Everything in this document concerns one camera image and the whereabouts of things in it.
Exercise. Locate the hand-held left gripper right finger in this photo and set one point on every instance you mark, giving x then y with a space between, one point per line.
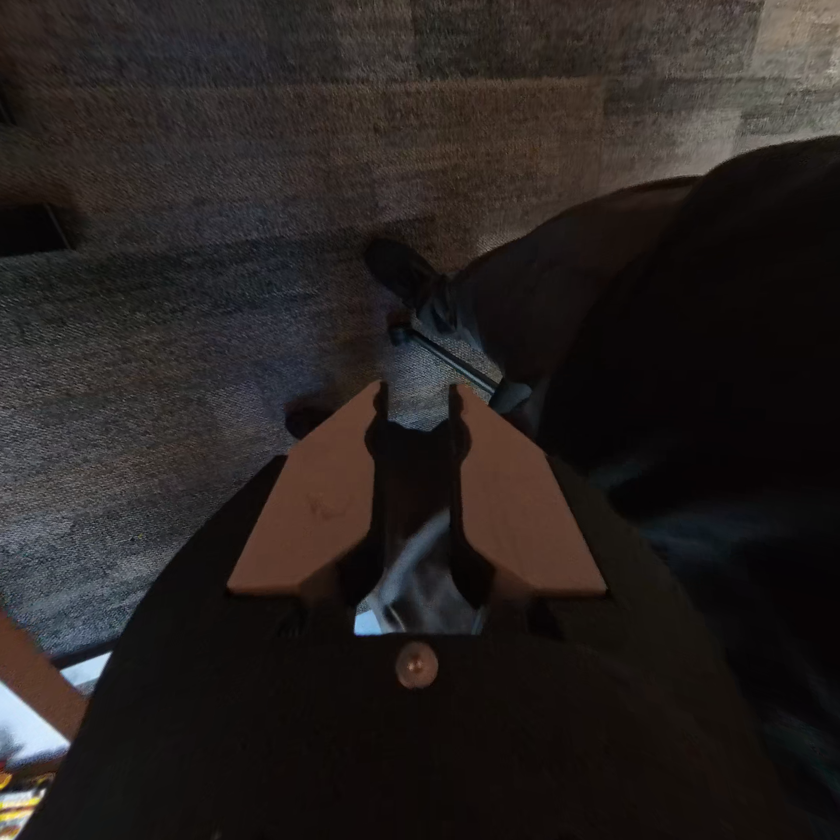
518 518

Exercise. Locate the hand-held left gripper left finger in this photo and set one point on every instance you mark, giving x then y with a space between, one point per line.
315 518

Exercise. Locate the black office chair with armrest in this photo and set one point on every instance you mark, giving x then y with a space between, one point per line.
446 358

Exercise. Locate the person's grey trouser legs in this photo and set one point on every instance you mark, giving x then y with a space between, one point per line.
558 275

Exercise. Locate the yellow sticker sheet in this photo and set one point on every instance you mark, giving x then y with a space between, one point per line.
19 800

